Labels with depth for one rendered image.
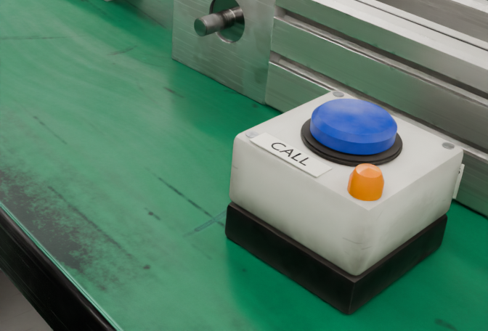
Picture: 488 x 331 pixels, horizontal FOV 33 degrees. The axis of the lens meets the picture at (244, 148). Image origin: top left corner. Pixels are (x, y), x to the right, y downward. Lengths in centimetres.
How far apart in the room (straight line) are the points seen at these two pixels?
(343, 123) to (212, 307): 10
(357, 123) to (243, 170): 6
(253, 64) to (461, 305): 22
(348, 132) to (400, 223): 5
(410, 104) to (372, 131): 9
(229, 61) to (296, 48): 6
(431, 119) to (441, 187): 7
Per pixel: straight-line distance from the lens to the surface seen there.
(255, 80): 54
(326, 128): 38
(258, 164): 38
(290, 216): 38
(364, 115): 39
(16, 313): 122
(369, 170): 35
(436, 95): 46
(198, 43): 57
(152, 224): 43
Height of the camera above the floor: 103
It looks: 31 degrees down
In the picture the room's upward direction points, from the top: 6 degrees clockwise
